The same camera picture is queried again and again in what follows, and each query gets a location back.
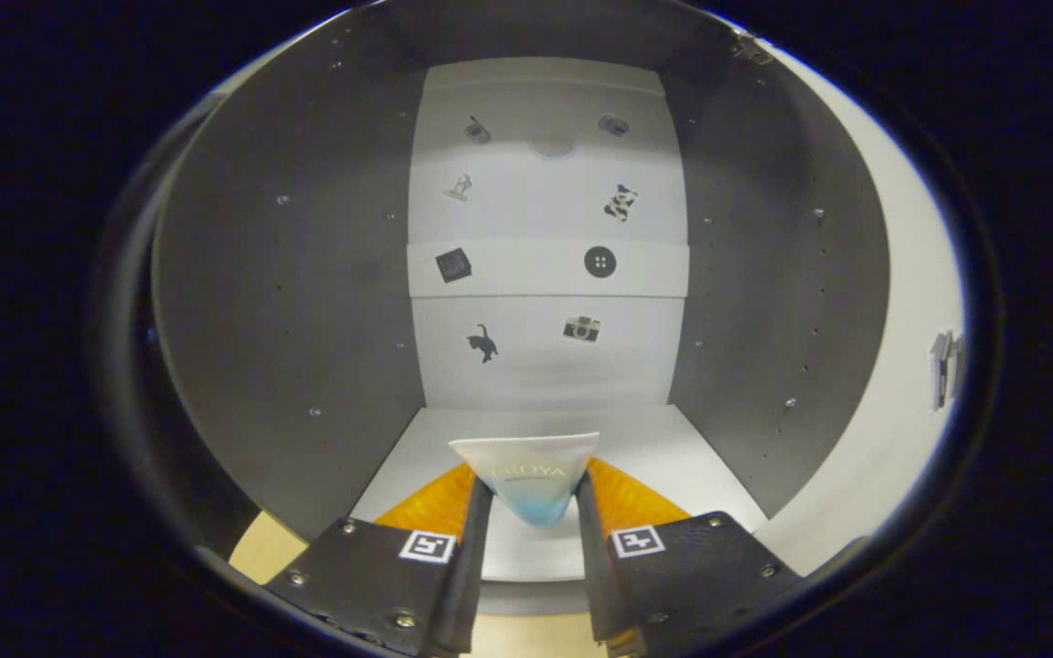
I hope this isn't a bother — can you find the grey cabinet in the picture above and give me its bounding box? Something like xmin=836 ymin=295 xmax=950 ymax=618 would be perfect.
xmin=150 ymin=0 xmax=893 ymax=618

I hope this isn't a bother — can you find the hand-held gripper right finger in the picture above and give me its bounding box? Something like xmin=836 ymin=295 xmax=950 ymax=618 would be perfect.
xmin=574 ymin=457 xmax=802 ymax=657

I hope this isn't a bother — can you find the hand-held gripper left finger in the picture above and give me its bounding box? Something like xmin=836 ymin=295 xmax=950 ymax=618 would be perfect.
xmin=266 ymin=462 xmax=495 ymax=658

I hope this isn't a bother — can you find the white and blue tube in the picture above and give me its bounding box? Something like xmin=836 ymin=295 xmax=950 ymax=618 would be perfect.
xmin=449 ymin=432 xmax=601 ymax=528

